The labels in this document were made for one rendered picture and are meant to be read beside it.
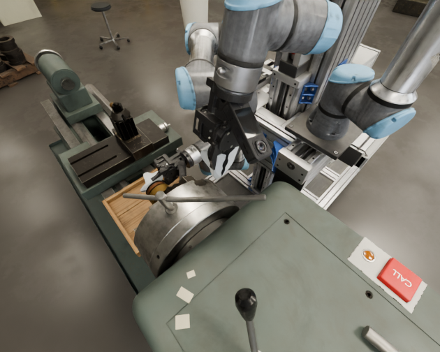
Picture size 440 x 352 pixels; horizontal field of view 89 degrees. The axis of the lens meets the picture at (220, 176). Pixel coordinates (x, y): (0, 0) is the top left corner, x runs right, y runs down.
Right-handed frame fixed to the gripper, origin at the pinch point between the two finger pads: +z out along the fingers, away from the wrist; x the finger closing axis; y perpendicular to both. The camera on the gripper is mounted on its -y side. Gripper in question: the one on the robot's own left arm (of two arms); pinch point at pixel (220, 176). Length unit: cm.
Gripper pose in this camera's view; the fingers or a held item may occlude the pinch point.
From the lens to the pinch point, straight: 51.3
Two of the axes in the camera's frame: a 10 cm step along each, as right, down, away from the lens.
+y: -6.6, -6.1, 4.4
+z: -1.9, 7.0, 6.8
